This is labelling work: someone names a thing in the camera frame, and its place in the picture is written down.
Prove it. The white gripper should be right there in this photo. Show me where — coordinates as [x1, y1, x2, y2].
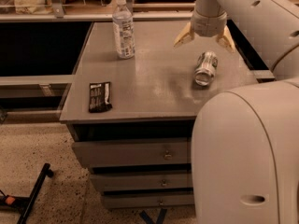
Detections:
[174, 11, 235, 53]

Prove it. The green silver 7up can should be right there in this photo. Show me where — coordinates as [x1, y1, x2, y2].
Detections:
[193, 51, 218, 86]

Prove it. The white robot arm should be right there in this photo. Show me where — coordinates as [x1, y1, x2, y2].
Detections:
[191, 0, 299, 224]

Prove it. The clear plastic water bottle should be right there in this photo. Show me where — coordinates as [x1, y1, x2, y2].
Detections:
[112, 0, 135, 59]

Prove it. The black snack bar wrapper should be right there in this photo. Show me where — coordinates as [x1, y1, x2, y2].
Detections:
[89, 82, 112, 113]

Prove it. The top grey drawer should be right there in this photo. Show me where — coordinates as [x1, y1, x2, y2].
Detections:
[72, 138, 191, 168]

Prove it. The grey drawer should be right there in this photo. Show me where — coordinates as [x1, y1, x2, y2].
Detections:
[91, 170, 192, 192]
[72, 138, 191, 168]
[101, 191, 194, 209]

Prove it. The grey drawer cabinet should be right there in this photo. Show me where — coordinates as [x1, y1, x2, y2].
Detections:
[60, 21, 256, 197]

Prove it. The middle grey drawer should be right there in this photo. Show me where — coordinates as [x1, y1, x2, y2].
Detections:
[91, 170, 192, 192]

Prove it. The bottom grey drawer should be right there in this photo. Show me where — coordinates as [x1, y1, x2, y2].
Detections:
[101, 191, 194, 209]

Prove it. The black stand leg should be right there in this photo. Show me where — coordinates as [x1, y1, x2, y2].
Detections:
[0, 163, 54, 224]

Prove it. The metal shelf frame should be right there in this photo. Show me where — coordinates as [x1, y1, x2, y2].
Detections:
[0, 0, 195, 22]

